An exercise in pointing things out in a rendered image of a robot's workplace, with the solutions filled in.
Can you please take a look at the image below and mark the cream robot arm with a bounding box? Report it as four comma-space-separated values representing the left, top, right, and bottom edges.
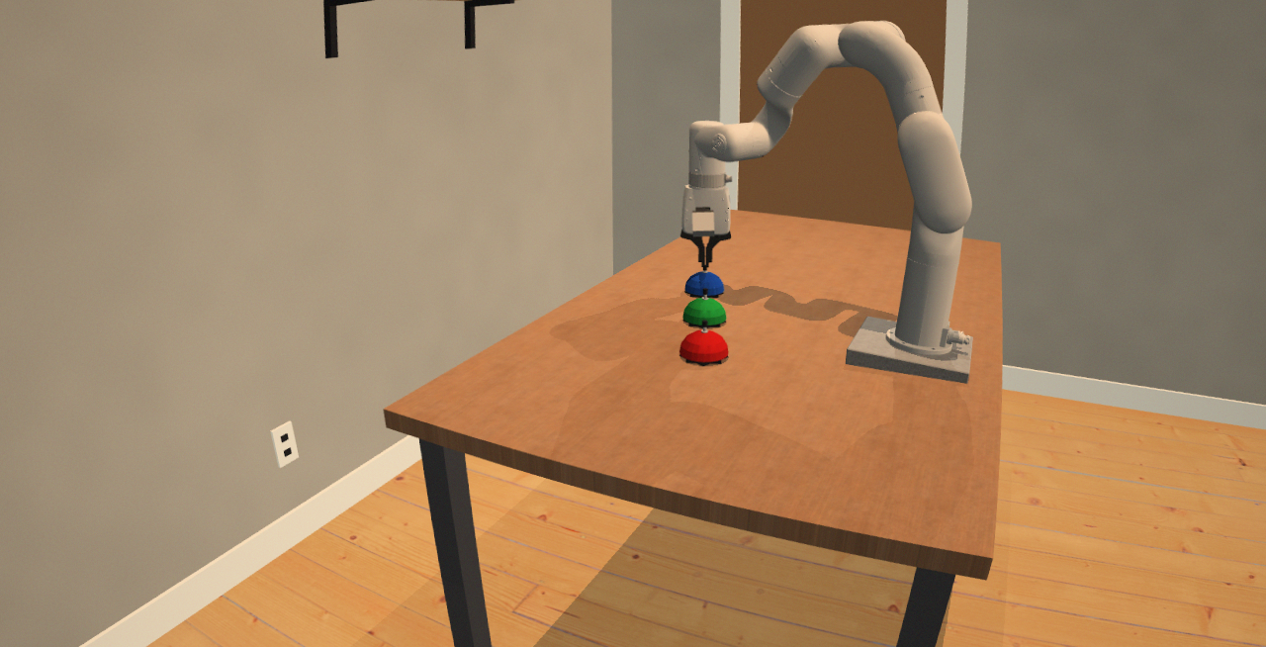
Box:
687, 22, 972, 355

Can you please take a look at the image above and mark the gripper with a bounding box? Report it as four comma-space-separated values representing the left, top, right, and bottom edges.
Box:
680, 185, 730, 267

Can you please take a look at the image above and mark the green service bell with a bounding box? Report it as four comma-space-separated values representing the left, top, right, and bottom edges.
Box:
682, 287, 727, 328

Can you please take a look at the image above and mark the red dome bell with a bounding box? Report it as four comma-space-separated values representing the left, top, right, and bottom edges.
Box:
679, 320, 728, 366

